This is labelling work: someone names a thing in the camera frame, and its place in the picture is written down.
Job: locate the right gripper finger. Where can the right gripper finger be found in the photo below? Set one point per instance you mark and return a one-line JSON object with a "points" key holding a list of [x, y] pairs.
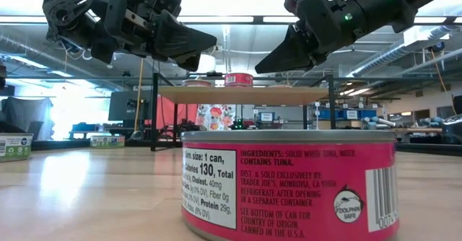
{"points": [[288, 50], [317, 61]]}

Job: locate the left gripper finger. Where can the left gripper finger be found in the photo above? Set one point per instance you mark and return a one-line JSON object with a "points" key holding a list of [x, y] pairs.
{"points": [[180, 35], [191, 62]]}

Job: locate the red label tuna can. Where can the red label tuna can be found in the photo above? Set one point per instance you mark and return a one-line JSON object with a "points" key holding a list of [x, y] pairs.
{"points": [[238, 79], [288, 183]]}

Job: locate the green label seafood can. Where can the green label seafood can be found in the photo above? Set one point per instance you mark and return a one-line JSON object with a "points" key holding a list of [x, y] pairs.
{"points": [[108, 142], [14, 147]]}

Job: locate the white cylinder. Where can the white cylinder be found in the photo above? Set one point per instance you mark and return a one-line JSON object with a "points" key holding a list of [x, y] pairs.
{"points": [[208, 63]]}

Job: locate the red partition panel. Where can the red partition panel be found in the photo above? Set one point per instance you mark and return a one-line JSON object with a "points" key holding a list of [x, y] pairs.
{"points": [[167, 113]]}

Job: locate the floral patterned cloth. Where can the floral patterned cloth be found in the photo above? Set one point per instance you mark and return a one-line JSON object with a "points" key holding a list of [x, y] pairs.
{"points": [[216, 117]]}

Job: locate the blue storage bins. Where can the blue storage bins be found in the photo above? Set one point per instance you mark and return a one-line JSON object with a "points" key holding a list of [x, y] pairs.
{"points": [[364, 114]]}

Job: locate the dark computer monitor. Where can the dark computer monitor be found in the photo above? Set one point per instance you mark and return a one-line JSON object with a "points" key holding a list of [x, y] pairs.
{"points": [[122, 105]]}

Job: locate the grey cloth cover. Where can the grey cloth cover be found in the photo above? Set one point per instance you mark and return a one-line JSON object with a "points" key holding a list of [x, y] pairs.
{"points": [[25, 113]]}

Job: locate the dark rounded object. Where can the dark rounded object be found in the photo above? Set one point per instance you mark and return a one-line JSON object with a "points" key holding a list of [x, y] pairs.
{"points": [[454, 127]]}

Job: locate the black overhead frame beam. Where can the black overhead frame beam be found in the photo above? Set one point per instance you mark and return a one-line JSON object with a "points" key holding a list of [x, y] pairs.
{"points": [[258, 19]]}

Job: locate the wooden shelf black metal frame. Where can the wooden shelf black metal frame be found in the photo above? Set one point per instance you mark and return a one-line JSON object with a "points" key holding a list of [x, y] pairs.
{"points": [[242, 96]]}

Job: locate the long silver ventilation duct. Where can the long silver ventilation duct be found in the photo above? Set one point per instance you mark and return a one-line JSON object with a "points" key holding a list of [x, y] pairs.
{"points": [[397, 51]]}

